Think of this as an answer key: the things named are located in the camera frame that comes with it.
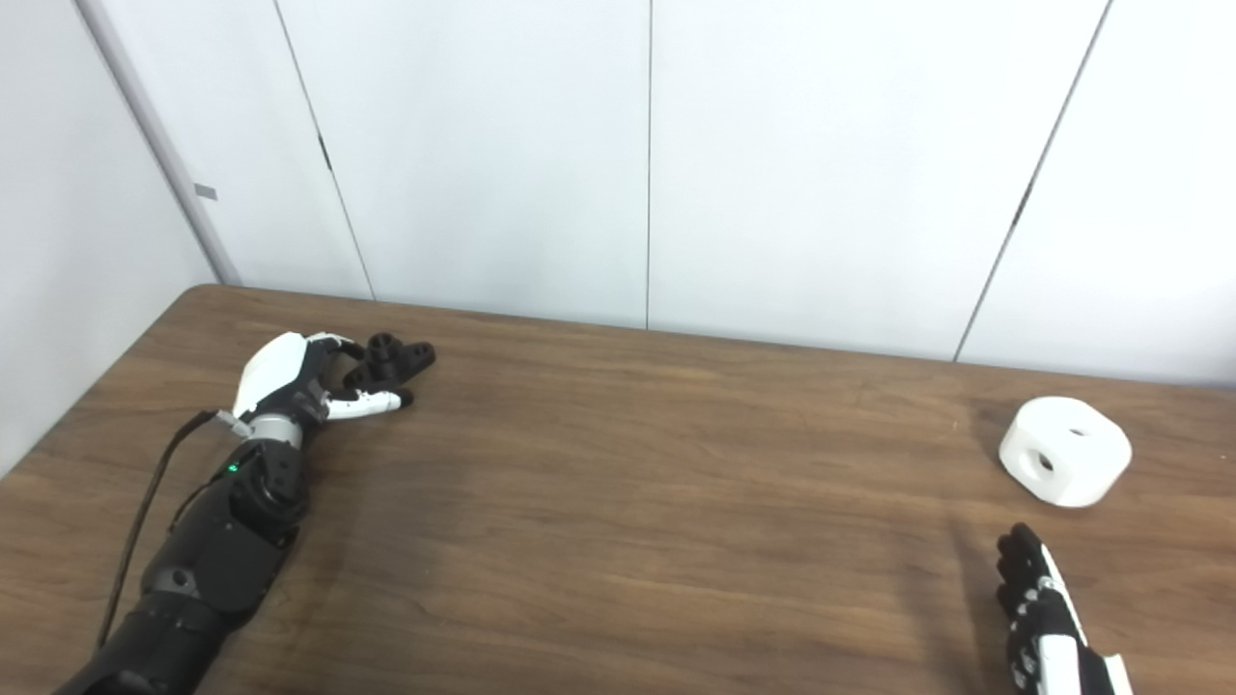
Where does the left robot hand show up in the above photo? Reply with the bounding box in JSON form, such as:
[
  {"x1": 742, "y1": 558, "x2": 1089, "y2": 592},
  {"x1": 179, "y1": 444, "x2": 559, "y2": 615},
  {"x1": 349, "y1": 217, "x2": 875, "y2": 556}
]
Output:
[{"x1": 232, "y1": 331, "x2": 416, "y2": 431}]

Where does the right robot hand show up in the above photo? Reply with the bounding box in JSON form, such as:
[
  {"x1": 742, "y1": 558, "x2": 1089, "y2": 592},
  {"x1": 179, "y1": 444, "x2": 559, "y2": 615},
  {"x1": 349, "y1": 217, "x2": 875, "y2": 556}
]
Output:
[{"x1": 996, "y1": 523, "x2": 1136, "y2": 695}]

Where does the black flanged holder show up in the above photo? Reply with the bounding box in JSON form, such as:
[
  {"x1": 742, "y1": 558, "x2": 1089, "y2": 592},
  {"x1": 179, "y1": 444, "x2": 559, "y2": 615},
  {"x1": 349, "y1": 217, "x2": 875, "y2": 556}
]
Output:
[{"x1": 343, "y1": 333, "x2": 437, "y2": 392}]

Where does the round white piece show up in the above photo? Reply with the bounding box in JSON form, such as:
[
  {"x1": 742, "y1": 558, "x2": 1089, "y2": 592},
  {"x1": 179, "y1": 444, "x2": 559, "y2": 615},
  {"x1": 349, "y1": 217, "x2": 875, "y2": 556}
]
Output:
[{"x1": 998, "y1": 396, "x2": 1133, "y2": 509}]

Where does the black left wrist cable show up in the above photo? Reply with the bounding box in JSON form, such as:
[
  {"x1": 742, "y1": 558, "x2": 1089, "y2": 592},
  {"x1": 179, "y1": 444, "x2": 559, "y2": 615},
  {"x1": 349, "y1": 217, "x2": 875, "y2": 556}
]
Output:
[{"x1": 97, "y1": 409, "x2": 252, "y2": 650}]

